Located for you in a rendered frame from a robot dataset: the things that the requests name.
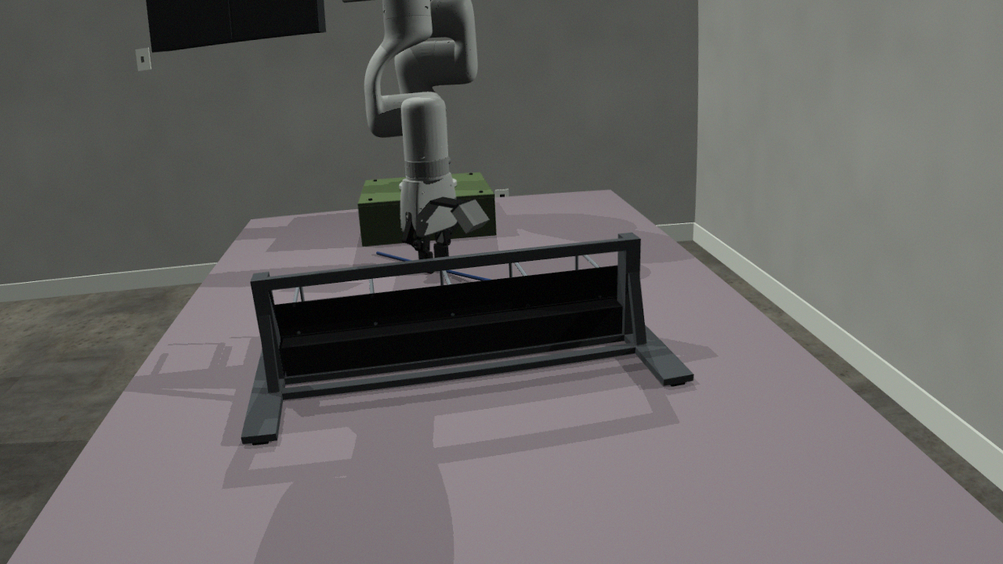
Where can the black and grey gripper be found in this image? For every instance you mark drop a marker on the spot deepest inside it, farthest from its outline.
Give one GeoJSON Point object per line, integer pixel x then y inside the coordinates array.
{"type": "Point", "coordinates": [419, 216]}

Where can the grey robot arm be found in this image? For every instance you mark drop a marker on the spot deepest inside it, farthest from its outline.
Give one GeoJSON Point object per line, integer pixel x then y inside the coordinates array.
{"type": "Point", "coordinates": [419, 67]}

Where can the black patch panel rack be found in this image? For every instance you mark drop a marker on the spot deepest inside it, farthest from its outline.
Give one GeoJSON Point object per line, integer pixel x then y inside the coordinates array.
{"type": "Point", "coordinates": [449, 324]}

